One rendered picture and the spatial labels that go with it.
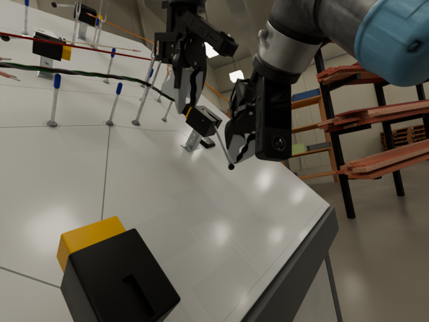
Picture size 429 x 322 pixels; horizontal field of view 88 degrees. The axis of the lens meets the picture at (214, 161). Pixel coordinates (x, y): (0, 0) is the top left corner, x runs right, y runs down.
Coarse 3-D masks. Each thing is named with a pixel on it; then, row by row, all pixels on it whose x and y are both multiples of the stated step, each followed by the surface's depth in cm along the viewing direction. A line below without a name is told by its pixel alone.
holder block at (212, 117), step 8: (192, 112) 46; (200, 112) 45; (208, 112) 47; (192, 120) 46; (200, 120) 45; (208, 120) 44; (216, 120) 46; (200, 128) 46; (208, 128) 45; (208, 136) 47
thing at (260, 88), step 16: (256, 96) 33; (272, 96) 31; (288, 96) 32; (256, 112) 32; (272, 112) 31; (288, 112) 31; (256, 128) 32; (272, 128) 30; (288, 128) 31; (256, 144) 31; (272, 144) 29; (288, 144) 30; (272, 160) 31
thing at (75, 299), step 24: (120, 240) 16; (72, 264) 13; (96, 264) 14; (120, 264) 14; (144, 264) 15; (72, 288) 14; (96, 288) 13; (120, 288) 13; (144, 288) 14; (168, 288) 15; (72, 312) 14; (96, 312) 12; (120, 312) 12; (144, 312) 13; (168, 312) 14
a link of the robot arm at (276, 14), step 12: (276, 0) 26; (288, 0) 24; (300, 0) 23; (312, 0) 22; (276, 12) 26; (288, 12) 25; (300, 12) 24; (312, 12) 23; (276, 24) 26; (288, 24) 25; (300, 24) 25; (312, 24) 24; (300, 36) 26; (312, 36) 26; (324, 36) 27
